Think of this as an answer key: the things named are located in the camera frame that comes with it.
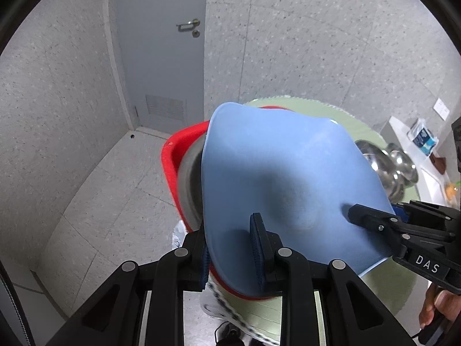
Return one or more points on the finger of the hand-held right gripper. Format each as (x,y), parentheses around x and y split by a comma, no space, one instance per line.
(417,209)
(363,216)

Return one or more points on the red plastic basin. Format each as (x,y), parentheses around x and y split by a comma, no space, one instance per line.
(173,151)

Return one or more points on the grey door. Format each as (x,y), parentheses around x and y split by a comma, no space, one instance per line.
(158,68)

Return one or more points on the grey plate in tub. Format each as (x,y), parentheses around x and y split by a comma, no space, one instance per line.
(190,187)

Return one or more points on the orange object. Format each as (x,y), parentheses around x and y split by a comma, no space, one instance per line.
(452,190)

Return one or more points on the door vent grille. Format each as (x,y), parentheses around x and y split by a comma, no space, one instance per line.
(165,108)

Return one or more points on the black object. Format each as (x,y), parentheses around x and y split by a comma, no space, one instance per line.
(227,333)

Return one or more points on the steel bowl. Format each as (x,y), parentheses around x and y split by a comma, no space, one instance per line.
(374,162)
(404,165)

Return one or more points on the blue white tissue packet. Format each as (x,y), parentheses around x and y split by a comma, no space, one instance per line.
(423,138)

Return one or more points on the person's right hand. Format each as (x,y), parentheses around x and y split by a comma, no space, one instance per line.
(437,304)

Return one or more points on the green round table mat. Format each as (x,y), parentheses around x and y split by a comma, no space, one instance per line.
(381,292)

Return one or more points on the blue plate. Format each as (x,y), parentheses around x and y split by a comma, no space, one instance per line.
(288,173)

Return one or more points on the white wall outlet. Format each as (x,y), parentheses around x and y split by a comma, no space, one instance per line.
(441,109)

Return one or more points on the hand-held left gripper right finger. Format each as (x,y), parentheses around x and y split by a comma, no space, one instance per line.
(257,252)

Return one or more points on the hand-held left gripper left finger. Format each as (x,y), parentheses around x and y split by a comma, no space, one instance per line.
(204,259)

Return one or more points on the brown pouch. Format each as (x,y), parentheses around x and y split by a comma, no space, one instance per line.
(439,163)

